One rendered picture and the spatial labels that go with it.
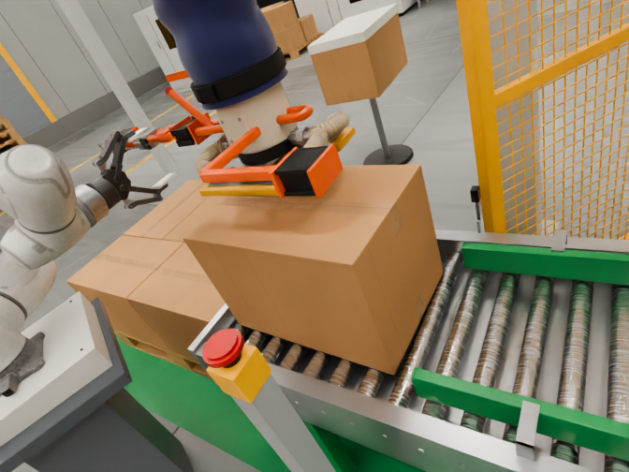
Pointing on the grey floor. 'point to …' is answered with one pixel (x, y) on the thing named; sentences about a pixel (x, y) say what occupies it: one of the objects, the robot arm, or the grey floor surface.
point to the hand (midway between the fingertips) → (156, 154)
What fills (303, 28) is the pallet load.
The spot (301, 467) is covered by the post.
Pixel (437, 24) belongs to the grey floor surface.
